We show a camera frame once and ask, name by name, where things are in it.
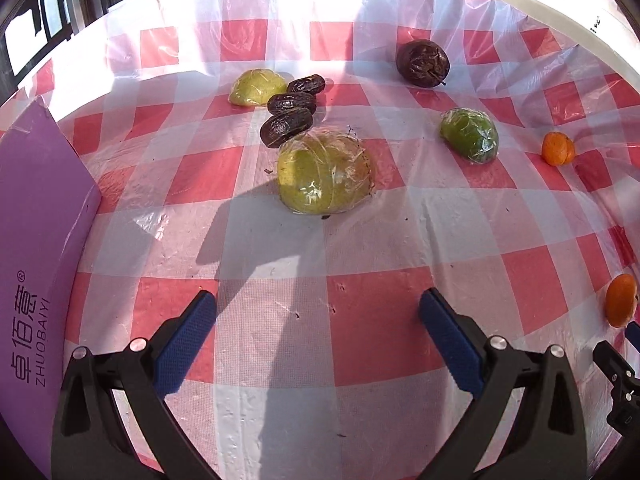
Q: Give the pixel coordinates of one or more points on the orange mandarin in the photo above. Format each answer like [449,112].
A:
[557,149]
[621,300]

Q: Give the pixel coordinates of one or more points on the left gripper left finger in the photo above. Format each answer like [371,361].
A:
[113,421]

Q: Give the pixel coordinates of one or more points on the small wrapped yellow fruit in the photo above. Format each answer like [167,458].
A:
[256,87]

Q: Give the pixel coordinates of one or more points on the dark brown date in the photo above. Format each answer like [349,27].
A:
[281,127]
[312,84]
[281,103]

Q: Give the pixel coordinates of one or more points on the wrapped green fruit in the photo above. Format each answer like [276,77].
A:
[471,134]

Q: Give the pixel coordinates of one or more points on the red white checkered tablecloth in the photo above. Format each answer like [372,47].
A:
[318,367]

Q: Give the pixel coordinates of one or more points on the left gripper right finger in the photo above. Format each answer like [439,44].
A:
[525,419]

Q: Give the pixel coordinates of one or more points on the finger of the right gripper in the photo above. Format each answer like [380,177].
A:
[624,417]

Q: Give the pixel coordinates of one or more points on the dark purple passion fruit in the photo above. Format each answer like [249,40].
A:
[423,63]

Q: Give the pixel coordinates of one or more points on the large wrapped yellow-green fruit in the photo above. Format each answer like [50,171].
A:
[324,171]

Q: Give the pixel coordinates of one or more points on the purple cardboard box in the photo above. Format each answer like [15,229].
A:
[48,203]

